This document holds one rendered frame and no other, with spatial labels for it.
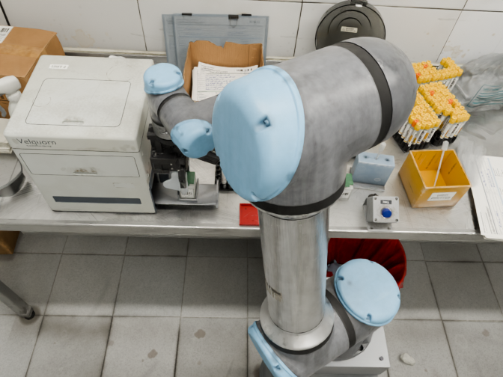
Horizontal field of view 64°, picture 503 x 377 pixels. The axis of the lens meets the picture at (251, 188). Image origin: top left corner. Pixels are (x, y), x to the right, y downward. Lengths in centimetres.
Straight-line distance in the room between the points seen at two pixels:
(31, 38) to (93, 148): 61
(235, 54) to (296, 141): 109
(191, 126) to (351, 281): 38
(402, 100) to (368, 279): 38
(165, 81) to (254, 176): 45
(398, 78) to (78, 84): 79
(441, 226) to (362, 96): 88
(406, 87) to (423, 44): 117
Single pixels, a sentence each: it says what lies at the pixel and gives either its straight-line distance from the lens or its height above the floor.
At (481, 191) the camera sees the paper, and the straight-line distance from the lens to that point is 135.
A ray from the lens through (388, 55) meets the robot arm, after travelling 42.
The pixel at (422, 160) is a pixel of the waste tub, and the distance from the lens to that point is 128.
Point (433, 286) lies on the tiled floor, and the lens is 219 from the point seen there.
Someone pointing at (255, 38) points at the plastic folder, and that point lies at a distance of 144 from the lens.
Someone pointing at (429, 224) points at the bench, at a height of 87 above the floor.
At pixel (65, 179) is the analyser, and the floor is 102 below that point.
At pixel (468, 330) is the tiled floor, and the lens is 218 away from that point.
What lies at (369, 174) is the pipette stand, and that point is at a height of 93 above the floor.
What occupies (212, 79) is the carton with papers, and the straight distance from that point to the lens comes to 138.
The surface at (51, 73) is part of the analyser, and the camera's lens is 109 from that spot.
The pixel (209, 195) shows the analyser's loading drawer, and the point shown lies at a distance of 109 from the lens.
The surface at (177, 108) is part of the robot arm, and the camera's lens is 76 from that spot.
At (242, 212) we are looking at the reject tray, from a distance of 110.
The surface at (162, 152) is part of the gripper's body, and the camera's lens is 94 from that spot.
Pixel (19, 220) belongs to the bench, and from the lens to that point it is 122.
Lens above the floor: 181
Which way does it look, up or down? 54 degrees down
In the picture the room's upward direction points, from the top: 5 degrees clockwise
